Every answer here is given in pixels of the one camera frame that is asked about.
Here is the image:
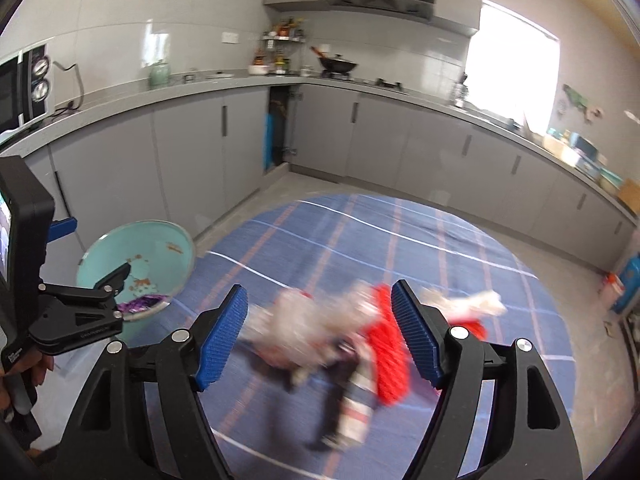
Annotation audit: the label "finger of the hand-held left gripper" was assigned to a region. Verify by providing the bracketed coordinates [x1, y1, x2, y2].
[47, 216, 77, 241]

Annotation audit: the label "person's left hand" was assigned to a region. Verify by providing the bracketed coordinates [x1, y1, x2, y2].
[0, 354, 55, 413]

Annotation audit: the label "teal cartoon print trash bin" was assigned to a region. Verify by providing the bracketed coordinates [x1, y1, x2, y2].
[76, 219, 197, 341]

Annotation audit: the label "bright window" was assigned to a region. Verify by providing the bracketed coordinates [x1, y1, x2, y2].
[465, 2, 559, 127]

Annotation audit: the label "blue orange floor container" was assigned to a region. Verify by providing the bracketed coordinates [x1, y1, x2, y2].
[602, 254, 640, 317]

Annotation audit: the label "black power cable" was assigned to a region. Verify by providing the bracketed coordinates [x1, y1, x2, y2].
[52, 62, 83, 111]

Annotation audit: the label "blue checked tablecloth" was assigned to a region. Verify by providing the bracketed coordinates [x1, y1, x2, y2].
[30, 194, 578, 480]

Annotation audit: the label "wooden cutting board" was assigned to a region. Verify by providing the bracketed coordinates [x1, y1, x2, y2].
[617, 177, 640, 207]

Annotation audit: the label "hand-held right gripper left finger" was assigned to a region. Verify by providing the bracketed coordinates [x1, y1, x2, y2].
[60, 284, 249, 480]

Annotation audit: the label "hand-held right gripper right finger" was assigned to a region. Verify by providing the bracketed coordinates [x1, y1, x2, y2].
[391, 280, 585, 480]

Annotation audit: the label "clear plastic bag red print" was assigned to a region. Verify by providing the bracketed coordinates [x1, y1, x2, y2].
[247, 285, 383, 378]

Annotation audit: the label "silver black microwave oven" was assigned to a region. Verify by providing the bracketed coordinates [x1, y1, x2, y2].
[0, 45, 56, 133]

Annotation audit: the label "steel spice rack with bottles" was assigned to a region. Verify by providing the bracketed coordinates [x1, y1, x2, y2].
[250, 17, 307, 77]

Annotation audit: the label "blue storage box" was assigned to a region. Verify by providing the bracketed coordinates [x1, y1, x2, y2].
[575, 135, 602, 162]

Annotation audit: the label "grey speckled countertop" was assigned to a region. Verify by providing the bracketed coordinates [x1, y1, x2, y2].
[0, 72, 640, 221]

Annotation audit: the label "purple foil wrapper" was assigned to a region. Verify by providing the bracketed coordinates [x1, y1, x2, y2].
[117, 296, 168, 317]

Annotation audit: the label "grey lower kitchen cabinets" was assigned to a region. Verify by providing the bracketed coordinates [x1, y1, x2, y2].
[22, 82, 640, 276]

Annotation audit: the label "black wok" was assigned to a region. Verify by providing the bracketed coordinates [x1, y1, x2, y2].
[310, 47, 359, 74]

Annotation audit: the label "black gas stove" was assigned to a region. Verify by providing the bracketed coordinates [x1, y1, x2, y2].
[320, 72, 407, 93]

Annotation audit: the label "teal plastic basin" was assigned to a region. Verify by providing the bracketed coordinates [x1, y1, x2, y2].
[597, 167, 624, 192]

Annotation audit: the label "blue flat board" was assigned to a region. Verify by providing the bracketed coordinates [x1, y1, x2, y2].
[263, 112, 276, 172]

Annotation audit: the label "red mesh bag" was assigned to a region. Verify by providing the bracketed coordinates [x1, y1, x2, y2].
[364, 284, 417, 407]

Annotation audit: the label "hanging wall utensils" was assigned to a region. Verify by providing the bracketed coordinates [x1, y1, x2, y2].
[562, 84, 607, 122]

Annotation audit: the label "pale green kettle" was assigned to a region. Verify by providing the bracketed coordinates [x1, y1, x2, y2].
[150, 60, 172, 92]

